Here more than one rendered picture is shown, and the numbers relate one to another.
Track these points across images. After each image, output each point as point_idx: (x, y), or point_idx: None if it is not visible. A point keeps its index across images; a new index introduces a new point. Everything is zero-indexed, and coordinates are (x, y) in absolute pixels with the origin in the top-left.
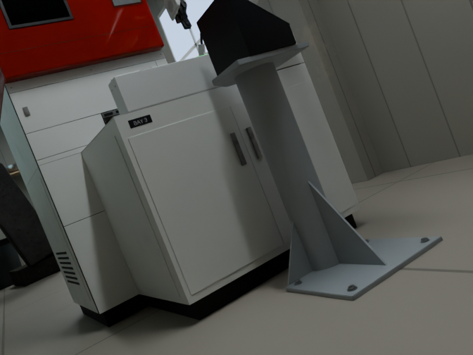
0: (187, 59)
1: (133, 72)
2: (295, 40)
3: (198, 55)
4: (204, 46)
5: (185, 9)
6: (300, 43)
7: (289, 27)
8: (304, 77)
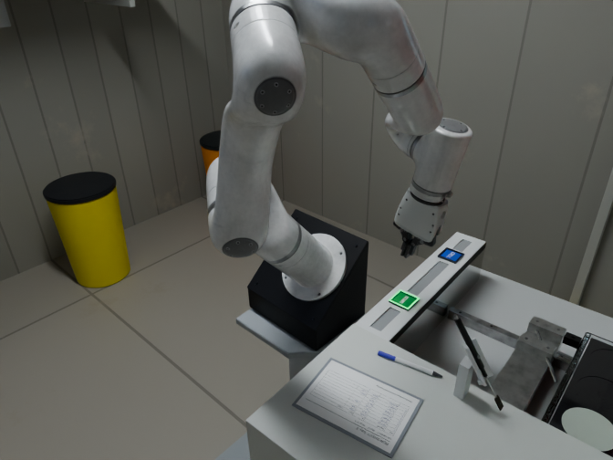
0: (404, 279)
1: (445, 242)
2: (249, 303)
3: (487, 362)
4: (466, 351)
5: (397, 226)
6: (245, 312)
7: (248, 289)
8: None
